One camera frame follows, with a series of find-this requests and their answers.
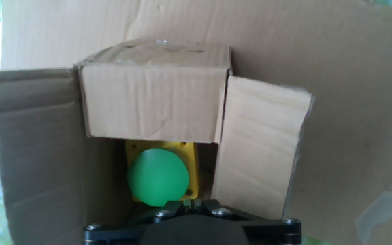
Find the brown cardboard box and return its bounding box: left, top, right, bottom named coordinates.
left=0, top=39, right=316, bottom=245

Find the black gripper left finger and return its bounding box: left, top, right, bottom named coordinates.
left=83, top=199, right=193, bottom=245

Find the green mushroom button yellow box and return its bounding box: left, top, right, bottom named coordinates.
left=125, top=139, right=200, bottom=208

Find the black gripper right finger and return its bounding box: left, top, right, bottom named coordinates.
left=191, top=199, right=303, bottom=245

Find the flat brown cardboard sheet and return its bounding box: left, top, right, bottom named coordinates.
left=0, top=0, right=392, bottom=245

